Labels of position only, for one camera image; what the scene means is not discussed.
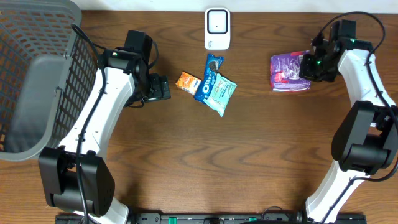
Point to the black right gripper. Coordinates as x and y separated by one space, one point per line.
305 71

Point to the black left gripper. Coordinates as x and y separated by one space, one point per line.
162 88

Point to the orange Kleenex tissue pack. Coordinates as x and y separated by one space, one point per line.
188 83

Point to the teal wet wipes pack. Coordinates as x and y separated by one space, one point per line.
220 94

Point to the blue Oreo cookie pack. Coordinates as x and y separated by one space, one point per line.
211 70

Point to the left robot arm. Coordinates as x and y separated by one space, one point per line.
74 174

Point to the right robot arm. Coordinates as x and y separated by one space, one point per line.
366 140

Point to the grey plastic mesh basket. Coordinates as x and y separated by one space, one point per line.
47 75

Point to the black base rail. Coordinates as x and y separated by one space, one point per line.
272 216

